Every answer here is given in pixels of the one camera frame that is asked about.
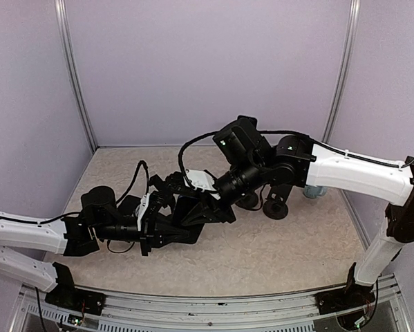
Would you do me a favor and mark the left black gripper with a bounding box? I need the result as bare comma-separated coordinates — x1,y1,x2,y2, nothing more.
94,213,189,256

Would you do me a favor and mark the blue phone black screen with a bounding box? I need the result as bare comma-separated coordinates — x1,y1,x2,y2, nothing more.
171,195,205,232

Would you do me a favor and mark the black pole phone stand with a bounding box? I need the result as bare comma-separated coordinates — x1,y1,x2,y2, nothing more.
149,174,184,221

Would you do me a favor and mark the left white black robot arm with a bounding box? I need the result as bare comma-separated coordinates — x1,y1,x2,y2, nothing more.
0,186,203,308

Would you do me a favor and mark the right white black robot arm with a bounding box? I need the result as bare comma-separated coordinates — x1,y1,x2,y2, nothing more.
182,116,414,307

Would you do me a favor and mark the black folding stand left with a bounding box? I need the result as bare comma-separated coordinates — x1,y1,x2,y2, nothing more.
236,192,259,210

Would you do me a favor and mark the black folding stand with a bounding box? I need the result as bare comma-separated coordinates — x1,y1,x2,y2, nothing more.
263,185,292,220
236,192,259,210

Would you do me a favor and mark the phone in white case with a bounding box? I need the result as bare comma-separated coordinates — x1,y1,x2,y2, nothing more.
118,195,141,216

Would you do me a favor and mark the black folding stand right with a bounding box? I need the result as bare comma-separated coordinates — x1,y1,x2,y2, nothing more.
263,185,292,220

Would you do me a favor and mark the light blue mug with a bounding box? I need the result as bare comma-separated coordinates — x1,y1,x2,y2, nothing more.
303,185,328,199

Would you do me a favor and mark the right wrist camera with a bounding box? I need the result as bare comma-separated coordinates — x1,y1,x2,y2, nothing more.
169,169,220,200

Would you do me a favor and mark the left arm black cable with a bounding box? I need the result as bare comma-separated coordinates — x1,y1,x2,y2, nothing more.
0,159,151,253

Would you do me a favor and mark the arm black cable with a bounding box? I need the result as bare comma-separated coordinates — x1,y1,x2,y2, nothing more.
0,159,151,253
178,129,414,212

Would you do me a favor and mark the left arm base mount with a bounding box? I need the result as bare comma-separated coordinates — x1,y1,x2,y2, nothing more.
45,285,106,316

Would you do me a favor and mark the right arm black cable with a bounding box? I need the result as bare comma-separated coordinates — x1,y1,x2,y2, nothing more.
178,129,414,212

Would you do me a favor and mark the front aluminium rail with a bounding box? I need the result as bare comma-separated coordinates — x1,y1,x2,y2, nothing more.
11,273,413,332

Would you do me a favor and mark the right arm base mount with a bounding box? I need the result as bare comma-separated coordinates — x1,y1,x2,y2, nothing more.
314,288,375,315

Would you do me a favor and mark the right aluminium frame post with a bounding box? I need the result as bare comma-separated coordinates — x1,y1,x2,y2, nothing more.
322,0,361,143

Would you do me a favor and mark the aluminium frame post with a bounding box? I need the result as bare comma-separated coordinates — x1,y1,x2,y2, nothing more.
55,0,99,154
322,0,361,143

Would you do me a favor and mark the left aluminium frame post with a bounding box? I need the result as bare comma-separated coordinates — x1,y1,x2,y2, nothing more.
55,0,99,154

